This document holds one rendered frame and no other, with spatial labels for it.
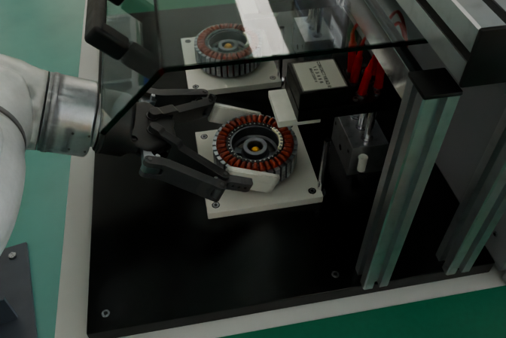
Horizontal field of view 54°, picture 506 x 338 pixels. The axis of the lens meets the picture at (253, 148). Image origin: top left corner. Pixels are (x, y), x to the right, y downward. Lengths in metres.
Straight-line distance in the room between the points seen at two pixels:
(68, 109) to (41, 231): 1.16
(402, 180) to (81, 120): 0.33
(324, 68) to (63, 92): 0.30
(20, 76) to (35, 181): 1.29
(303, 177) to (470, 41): 0.37
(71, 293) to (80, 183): 0.17
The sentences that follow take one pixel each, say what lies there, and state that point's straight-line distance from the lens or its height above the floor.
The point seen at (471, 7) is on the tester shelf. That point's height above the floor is 1.12.
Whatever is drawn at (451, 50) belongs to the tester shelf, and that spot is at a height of 1.08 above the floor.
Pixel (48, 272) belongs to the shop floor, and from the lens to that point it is 1.60.
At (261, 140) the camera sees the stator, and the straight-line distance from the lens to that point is 0.67.
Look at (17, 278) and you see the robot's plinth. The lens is 1.61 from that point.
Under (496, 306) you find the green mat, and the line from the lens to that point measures 0.66.
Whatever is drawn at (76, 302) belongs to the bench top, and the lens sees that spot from 0.64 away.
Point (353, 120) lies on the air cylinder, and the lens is 0.70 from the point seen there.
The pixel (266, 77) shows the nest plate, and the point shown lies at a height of 0.78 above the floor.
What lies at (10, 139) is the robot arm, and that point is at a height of 0.97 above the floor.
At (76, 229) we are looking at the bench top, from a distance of 0.70.
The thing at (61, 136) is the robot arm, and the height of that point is 0.91.
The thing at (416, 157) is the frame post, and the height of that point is 0.99.
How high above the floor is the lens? 1.29
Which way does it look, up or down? 46 degrees down
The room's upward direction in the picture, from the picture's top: straight up
